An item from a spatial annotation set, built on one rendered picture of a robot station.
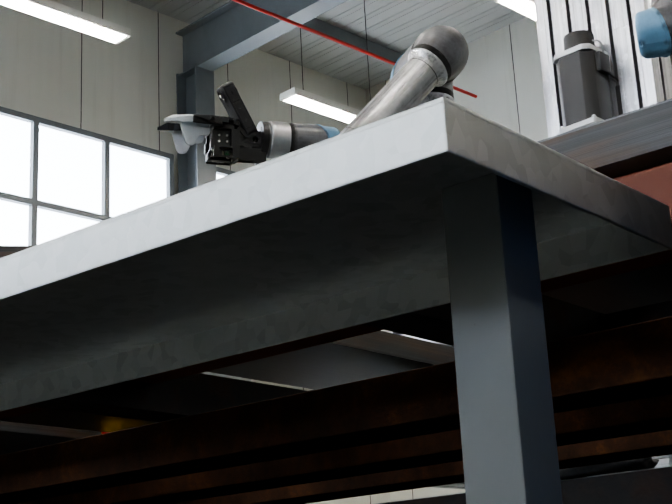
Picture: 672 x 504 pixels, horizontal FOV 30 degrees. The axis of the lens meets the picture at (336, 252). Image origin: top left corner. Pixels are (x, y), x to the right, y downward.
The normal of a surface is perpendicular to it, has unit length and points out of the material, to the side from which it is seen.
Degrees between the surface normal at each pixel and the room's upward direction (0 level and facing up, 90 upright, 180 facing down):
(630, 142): 90
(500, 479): 90
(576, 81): 90
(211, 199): 90
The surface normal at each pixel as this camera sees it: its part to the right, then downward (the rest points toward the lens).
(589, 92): 0.00, -0.29
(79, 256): -0.65, -0.19
